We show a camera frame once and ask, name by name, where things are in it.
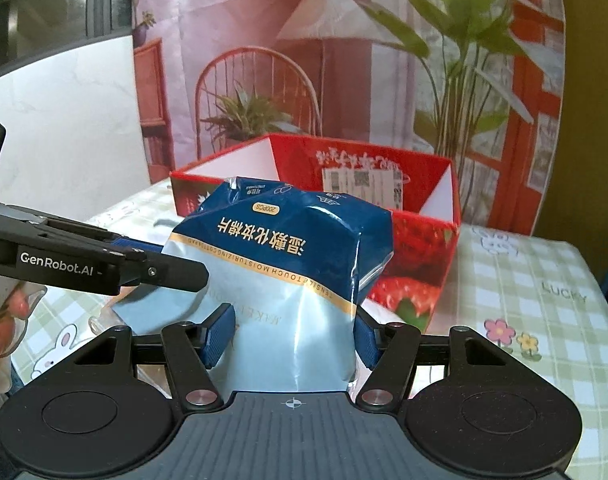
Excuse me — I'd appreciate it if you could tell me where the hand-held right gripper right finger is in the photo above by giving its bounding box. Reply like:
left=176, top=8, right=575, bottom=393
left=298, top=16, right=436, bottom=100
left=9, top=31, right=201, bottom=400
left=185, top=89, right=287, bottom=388
left=353, top=309, right=522, bottom=413

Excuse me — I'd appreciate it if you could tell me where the dark window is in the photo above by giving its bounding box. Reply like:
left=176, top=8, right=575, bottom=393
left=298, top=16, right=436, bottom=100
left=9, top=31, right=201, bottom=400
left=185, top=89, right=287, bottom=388
left=0, top=0, right=135, bottom=75

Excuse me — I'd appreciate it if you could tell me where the red strawberry print box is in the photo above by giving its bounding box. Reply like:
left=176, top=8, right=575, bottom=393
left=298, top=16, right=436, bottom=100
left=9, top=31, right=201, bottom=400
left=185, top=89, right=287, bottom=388
left=169, top=133, right=461, bottom=333

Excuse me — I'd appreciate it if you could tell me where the printed backdrop cloth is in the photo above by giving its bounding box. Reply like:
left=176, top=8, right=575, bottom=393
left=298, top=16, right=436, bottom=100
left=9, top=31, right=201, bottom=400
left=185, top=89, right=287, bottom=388
left=133, top=0, right=567, bottom=236

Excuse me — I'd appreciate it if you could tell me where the white marble board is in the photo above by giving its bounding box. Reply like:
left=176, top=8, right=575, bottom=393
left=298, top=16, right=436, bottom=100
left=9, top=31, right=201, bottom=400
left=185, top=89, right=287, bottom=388
left=0, top=32, right=152, bottom=226

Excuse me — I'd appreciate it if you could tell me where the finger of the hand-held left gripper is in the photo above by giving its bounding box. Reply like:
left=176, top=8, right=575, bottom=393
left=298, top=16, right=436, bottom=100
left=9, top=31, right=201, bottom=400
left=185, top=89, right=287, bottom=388
left=118, top=251, right=209, bottom=295
left=44, top=219, right=163, bottom=262

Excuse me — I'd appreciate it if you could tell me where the green checked tablecloth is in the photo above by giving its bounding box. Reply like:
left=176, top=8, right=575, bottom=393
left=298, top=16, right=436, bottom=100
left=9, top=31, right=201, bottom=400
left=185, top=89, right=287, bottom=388
left=11, top=177, right=608, bottom=461

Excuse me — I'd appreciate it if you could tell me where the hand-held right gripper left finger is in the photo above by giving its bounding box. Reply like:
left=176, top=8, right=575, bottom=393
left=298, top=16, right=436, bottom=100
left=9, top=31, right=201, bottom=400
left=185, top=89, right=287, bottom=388
left=59, top=304, right=237, bottom=413

